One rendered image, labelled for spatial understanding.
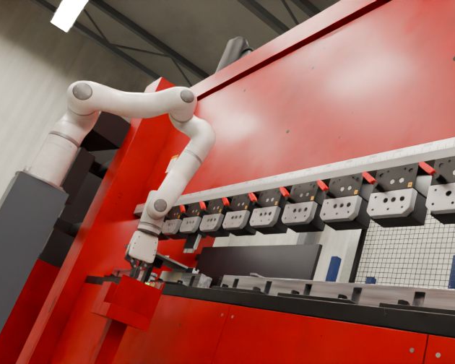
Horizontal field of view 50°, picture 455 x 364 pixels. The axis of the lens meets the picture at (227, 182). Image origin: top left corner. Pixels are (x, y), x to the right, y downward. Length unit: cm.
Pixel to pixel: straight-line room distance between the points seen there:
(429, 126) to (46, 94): 854
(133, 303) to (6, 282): 42
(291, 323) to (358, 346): 25
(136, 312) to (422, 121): 113
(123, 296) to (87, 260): 135
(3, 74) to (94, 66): 167
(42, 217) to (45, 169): 17
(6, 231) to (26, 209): 9
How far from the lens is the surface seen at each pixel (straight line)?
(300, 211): 175
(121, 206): 316
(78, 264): 306
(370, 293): 141
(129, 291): 176
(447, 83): 163
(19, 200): 176
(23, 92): 955
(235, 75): 287
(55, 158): 184
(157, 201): 174
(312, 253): 247
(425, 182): 151
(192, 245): 236
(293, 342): 138
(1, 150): 922
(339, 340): 127
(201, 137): 192
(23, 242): 176
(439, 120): 155
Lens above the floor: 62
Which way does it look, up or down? 21 degrees up
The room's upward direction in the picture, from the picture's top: 20 degrees clockwise
